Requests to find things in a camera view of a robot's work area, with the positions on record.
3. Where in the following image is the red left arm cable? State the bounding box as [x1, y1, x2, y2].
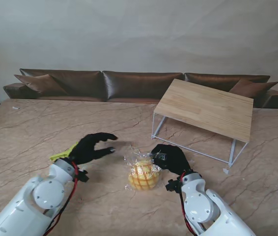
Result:
[45, 161, 79, 236]

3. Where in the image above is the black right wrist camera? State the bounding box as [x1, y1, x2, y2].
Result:
[165, 178, 181, 193]

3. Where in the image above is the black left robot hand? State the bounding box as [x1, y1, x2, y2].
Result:
[69, 132, 118, 165]

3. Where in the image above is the brown leather cushion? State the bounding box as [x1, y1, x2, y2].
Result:
[229, 79, 278, 99]
[14, 74, 68, 97]

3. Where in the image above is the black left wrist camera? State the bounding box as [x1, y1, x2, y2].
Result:
[77, 169, 90, 182]

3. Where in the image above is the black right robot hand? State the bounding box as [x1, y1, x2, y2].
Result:
[150, 144, 193, 177]

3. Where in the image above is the wooden table white metal frame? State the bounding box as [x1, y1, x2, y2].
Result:
[151, 78, 254, 168]

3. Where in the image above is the lime green sealing clip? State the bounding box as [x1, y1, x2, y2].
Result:
[50, 142, 80, 162]

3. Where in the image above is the clear plastic bread bag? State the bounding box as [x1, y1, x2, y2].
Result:
[123, 145, 163, 192]

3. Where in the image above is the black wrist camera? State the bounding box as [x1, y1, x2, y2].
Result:
[77, 169, 90, 182]
[165, 178, 181, 193]

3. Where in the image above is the golden melon bread bun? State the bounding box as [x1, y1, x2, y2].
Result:
[128, 159, 160, 192]

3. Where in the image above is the long brown leather sofa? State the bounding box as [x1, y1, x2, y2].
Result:
[3, 68, 278, 109]

